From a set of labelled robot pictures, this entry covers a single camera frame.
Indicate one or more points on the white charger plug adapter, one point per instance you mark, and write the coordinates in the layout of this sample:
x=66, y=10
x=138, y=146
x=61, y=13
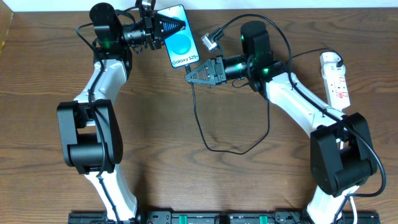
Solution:
x=329, y=65

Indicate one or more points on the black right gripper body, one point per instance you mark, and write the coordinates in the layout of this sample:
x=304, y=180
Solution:
x=218, y=70

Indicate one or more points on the white power strip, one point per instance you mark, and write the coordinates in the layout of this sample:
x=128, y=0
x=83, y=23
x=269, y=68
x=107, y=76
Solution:
x=336, y=88

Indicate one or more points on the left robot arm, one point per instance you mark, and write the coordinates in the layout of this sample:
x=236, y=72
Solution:
x=89, y=130

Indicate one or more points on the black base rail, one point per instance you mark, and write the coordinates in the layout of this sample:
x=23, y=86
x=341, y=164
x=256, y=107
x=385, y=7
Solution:
x=165, y=217

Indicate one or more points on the blue Samsung Galaxy smartphone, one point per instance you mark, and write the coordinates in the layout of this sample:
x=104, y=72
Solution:
x=180, y=46

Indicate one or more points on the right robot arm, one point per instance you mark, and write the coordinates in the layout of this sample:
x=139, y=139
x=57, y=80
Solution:
x=342, y=157

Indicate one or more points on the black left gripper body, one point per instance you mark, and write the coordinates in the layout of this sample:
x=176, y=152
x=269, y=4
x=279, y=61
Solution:
x=157, y=32

